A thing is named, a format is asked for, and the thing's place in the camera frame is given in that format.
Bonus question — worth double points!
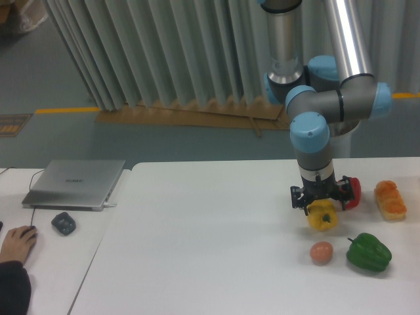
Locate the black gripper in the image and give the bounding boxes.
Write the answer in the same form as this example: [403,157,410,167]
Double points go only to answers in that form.
[290,173,355,216]

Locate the yellow bell pepper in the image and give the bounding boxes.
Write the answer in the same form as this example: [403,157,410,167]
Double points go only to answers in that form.
[307,199,338,231]

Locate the black computer mouse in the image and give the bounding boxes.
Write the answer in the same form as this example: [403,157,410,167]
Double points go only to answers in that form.
[20,226,37,242]

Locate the black sleeved forearm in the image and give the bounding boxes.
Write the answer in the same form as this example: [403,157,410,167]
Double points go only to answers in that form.
[1,261,32,314]

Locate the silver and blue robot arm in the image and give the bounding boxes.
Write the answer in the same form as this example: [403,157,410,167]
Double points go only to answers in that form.
[260,1,392,209]

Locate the red bell pepper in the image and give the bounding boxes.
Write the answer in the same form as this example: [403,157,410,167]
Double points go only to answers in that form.
[346,177,362,210]

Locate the green bell pepper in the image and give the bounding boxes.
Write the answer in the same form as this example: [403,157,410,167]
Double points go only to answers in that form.
[346,232,392,272]

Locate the bare person hand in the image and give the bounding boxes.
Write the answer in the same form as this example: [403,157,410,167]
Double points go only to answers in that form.
[1,226,37,264]

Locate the brown egg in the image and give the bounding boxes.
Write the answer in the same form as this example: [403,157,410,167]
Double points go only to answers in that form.
[310,241,333,263]

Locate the orange bread loaf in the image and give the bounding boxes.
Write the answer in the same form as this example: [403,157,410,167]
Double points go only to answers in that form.
[374,180,407,221]

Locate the brown cardboard sheet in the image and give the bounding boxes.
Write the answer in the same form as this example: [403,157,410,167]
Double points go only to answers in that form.
[96,96,289,137]

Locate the silver closed laptop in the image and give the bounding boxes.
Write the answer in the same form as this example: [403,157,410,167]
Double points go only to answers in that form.
[22,159,125,211]

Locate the pale green folding curtain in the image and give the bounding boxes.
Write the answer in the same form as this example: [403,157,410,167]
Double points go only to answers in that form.
[43,1,419,110]

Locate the black small controller device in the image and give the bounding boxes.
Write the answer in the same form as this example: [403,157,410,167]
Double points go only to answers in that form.
[51,212,77,236]

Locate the white cable connector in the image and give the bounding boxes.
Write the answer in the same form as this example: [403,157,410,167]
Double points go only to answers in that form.
[103,203,117,208]

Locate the black mouse cable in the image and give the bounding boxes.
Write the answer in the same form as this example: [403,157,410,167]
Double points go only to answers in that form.
[0,167,45,228]

